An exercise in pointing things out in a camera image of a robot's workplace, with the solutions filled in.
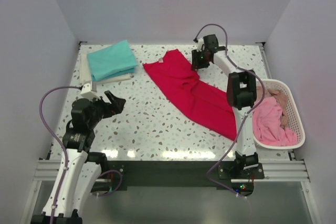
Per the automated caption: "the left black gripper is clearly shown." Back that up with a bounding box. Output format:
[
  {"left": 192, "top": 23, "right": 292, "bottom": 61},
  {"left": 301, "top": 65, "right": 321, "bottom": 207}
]
[{"left": 88, "top": 90, "right": 125, "bottom": 128}]

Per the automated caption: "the red t shirt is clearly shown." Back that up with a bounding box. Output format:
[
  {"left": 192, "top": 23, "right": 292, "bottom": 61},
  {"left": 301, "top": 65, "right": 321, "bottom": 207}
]
[{"left": 143, "top": 49, "right": 237, "bottom": 141}]

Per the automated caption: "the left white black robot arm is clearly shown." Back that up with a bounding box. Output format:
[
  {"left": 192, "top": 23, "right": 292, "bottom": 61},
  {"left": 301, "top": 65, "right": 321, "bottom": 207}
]
[{"left": 31, "top": 91, "right": 126, "bottom": 223}]

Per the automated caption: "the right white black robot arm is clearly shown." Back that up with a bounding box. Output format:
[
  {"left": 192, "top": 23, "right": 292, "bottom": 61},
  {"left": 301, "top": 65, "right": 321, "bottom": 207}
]
[{"left": 192, "top": 34, "right": 259, "bottom": 178}]

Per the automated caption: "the folded cream t shirt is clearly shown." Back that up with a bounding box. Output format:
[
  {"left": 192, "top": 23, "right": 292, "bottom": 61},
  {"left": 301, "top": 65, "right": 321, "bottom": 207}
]
[{"left": 79, "top": 54, "right": 131, "bottom": 84}]

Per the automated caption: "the folded teal t shirt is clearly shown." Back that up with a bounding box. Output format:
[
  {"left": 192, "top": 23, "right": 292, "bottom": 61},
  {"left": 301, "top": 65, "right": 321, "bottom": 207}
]
[{"left": 87, "top": 40, "right": 138, "bottom": 81}]

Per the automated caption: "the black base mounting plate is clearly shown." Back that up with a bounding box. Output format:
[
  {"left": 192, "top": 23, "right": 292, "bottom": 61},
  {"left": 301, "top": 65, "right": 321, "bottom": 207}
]
[{"left": 80, "top": 158, "right": 265, "bottom": 196}]

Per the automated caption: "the beige t shirt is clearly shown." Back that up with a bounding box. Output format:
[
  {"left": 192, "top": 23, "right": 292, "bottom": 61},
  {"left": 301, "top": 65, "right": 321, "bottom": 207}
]
[{"left": 253, "top": 88, "right": 289, "bottom": 132}]

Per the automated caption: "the pink t shirt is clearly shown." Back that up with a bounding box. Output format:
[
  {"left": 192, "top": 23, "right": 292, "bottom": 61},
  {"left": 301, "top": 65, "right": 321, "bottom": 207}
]
[{"left": 253, "top": 97, "right": 298, "bottom": 147}]

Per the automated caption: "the white plastic laundry basket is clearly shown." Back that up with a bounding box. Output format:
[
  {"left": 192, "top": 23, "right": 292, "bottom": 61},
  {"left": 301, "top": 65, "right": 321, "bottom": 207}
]
[{"left": 254, "top": 79, "right": 306, "bottom": 150}]

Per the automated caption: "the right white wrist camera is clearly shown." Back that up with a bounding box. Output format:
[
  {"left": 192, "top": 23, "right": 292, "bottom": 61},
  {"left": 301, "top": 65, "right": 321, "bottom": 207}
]
[{"left": 194, "top": 37, "right": 204, "bottom": 51}]

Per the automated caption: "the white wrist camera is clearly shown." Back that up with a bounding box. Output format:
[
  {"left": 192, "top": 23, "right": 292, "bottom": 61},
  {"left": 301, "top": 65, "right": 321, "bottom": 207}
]
[
  {"left": 80, "top": 81, "right": 99, "bottom": 100},
  {"left": 194, "top": 37, "right": 204, "bottom": 51}
]

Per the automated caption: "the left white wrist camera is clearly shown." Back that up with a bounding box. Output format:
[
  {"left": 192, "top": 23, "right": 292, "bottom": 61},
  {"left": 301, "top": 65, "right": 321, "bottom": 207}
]
[{"left": 80, "top": 81, "right": 99, "bottom": 100}]

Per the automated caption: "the aluminium frame rail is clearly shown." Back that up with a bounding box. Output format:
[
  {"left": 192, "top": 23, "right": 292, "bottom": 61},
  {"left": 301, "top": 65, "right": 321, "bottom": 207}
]
[{"left": 33, "top": 160, "right": 310, "bottom": 182}]

